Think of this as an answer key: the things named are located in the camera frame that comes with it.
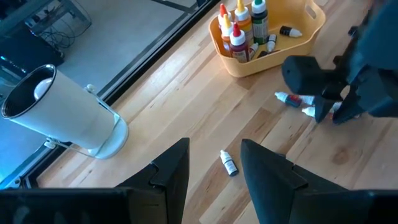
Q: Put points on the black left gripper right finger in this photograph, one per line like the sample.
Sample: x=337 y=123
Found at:
x=270 y=183

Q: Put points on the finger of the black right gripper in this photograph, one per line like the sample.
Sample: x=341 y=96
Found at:
x=321 y=107
x=349 y=107

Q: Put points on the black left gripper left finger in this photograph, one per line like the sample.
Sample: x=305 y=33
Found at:
x=174 y=177

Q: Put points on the small red food coloring bottle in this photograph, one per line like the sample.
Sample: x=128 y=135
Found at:
x=308 y=111

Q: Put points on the small blue food coloring bottle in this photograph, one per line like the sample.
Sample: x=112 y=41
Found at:
x=287 y=99

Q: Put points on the small black food coloring bottle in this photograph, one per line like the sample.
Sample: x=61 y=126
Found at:
x=290 y=31
x=229 y=162

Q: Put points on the yellow plastic bin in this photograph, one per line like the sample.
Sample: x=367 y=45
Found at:
x=264 y=67

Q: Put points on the large yellow food coloring bottle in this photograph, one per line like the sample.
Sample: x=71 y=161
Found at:
x=227 y=32
x=244 y=21

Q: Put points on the large red-capped coloring bottle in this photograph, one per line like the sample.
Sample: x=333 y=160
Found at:
x=223 y=14

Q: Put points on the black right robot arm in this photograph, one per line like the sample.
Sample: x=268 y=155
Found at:
x=388 y=7

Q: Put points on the white cylindrical canister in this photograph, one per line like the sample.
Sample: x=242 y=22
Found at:
x=71 y=115

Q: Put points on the white ball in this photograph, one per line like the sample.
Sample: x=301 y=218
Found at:
x=42 y=88

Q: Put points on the black floor object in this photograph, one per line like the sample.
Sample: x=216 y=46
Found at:
x=28 y=53

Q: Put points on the grey metal table legs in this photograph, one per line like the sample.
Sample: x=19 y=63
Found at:
x=66 y=6

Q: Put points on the black aluminium table frame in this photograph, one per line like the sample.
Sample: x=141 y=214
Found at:
x=149 y=57

